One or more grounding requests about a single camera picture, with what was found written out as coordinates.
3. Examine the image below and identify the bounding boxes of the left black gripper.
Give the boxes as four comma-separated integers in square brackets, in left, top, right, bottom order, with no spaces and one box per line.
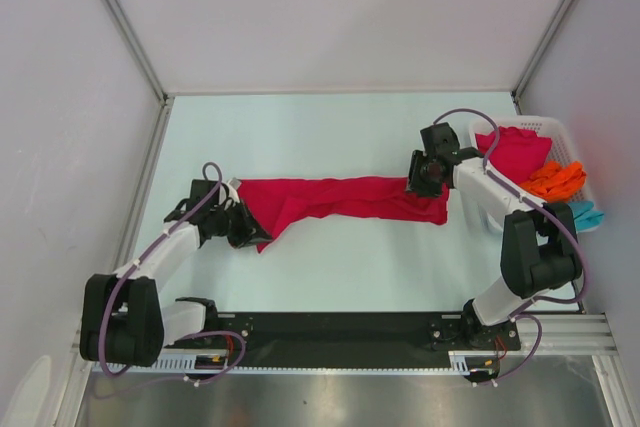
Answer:
[210,198,273,249]

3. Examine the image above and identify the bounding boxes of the white slotted cable duct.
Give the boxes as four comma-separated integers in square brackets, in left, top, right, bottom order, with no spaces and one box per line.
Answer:
[92,350,501,376]

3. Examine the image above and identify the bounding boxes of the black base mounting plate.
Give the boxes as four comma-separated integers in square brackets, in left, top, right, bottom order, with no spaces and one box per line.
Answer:
[205,312,521,368]

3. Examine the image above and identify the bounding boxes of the white plastic laundry basket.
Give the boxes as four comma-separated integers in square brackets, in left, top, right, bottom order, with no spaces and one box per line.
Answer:
[462,115,599,236]

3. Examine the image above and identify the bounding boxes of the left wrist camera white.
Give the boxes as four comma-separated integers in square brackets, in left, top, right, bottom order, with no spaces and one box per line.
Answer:
[220,178,241,203]

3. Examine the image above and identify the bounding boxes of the teal t shirt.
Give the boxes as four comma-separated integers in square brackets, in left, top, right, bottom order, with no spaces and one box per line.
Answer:
[569,201,604,232]

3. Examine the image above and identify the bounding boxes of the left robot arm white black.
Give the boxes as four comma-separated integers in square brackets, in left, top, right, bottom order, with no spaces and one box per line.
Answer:
[79,179,272,368]

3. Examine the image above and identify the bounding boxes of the orange t shirt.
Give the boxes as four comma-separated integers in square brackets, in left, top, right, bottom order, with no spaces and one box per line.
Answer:
[520,161,587,202]

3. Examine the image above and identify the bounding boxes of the magenta red t shirt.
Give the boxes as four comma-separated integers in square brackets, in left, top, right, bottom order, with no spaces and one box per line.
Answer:
[237,176,449,241]
[489,127,553,184]

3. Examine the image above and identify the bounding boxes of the purple cable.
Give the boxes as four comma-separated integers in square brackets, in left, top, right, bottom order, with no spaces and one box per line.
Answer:
[432,107,587,388]
[97,161,247,388]

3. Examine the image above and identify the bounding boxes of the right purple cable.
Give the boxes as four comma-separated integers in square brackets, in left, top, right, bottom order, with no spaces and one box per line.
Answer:
[432,107,587,388]

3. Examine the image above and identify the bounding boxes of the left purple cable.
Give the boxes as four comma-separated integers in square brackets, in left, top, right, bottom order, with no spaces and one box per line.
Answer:
[97,161,247,388]

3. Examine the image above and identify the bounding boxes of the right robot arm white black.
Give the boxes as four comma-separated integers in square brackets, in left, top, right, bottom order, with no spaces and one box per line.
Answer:
[407,122,587,348]

